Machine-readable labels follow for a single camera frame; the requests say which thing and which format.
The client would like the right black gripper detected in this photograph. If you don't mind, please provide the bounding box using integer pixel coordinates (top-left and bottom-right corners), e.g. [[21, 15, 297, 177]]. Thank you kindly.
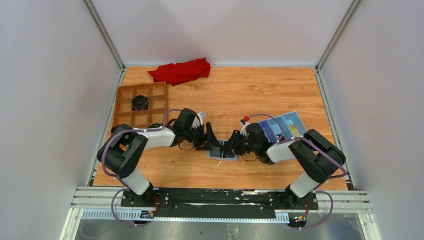
[[220, 130, 259, 156]]

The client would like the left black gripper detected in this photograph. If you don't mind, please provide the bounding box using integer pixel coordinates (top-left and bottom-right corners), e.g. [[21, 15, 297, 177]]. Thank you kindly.
[[183, 122, 221, 151]]

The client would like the brown compartment tray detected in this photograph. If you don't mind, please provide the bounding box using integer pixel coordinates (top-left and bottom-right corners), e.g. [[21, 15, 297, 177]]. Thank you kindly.
[[110, 82, 168, 129]]

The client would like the blue plastic box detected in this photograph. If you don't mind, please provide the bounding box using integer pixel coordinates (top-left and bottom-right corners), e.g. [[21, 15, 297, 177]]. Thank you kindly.
[[258, 111, 307, 143]]

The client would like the black credit card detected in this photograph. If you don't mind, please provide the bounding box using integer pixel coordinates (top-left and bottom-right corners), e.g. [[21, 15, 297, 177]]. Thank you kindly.
[[209, 146, 224, 159]]

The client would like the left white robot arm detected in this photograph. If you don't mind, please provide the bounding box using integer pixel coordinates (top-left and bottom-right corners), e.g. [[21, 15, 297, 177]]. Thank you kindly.
[[96, 108, 221, 207]]

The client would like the blue yellow coiled item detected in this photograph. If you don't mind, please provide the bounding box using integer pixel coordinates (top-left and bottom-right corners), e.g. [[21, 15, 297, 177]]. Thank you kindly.
[[148, 122, 163, 129]]

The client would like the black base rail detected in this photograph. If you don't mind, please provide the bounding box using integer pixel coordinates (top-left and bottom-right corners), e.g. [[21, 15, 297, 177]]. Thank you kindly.
[[120, 187, 319, 220]]

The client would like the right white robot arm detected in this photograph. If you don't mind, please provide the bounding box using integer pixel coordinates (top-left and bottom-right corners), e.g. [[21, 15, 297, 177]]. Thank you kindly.
[[220, 116, 348, 209]]

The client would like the red cloth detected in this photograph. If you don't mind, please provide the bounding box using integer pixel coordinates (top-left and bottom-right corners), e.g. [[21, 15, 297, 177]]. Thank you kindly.
[[148, 57, 211, 86]]

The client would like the black round part upper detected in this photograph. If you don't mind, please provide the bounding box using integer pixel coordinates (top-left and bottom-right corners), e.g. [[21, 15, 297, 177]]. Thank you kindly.
[[131, 95, 149, 111]]

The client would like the aluminium frame rail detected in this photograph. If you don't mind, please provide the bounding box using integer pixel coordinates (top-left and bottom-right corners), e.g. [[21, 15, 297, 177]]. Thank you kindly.
[[60, 186, 381, 240]]

